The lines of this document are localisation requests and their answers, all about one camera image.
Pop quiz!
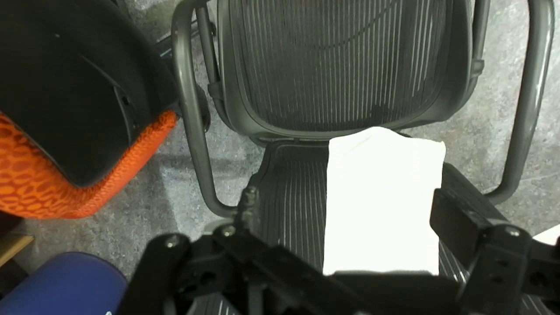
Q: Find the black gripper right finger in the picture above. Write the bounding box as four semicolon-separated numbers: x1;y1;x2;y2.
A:
428;162;560;315

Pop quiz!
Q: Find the light wooden board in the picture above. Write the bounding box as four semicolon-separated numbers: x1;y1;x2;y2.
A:
0;232;35;267

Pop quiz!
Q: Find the blue rounded cushion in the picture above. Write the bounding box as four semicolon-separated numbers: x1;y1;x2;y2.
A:
10;250;129;315

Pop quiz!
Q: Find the black mesh office chair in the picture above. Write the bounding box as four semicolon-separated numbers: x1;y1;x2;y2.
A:
169;0;556;315

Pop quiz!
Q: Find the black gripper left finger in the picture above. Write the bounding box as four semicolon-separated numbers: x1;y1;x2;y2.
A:
119;223;374;315

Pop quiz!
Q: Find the black plastic chair back shell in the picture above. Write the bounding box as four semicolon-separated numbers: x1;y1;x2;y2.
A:
0;0;176;188

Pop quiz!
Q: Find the white waffle towel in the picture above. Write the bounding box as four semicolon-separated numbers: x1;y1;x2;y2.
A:
322;124;448;278

